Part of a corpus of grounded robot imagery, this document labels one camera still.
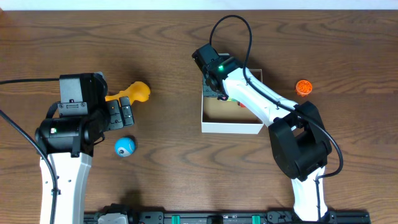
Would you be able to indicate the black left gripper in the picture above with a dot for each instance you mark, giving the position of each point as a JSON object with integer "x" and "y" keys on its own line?
{"x": 115, "y": 113}

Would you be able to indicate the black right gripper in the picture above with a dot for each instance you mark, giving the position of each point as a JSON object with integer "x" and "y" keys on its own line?
{"x": 210, "y": 90}

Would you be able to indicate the colourful puzzle cube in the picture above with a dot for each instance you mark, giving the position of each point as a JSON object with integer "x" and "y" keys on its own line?
{"x": 229, "y": 99}

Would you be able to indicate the white cardboard box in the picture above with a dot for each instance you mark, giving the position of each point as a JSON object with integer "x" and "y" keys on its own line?
{"x": 226, "y": 117}

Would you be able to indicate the blue ball toy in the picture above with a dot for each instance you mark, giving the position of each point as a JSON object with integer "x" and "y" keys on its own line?
{"x": 125, "y": 147}

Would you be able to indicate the orange round cap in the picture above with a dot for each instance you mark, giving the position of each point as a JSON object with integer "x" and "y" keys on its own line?
{"x": 303, "y": 87}

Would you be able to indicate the red toy car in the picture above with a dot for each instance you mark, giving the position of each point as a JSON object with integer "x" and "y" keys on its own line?
{"x": 241, "y": 105}

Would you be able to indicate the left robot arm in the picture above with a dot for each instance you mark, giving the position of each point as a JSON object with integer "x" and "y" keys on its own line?
{"x": 68, "y": 134}

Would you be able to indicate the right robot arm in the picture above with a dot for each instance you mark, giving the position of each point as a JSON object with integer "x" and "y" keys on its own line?
{"x": 299, "y": 146}

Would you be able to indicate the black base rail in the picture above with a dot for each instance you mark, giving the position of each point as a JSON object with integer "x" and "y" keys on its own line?
{"x": 118, "y": 214}

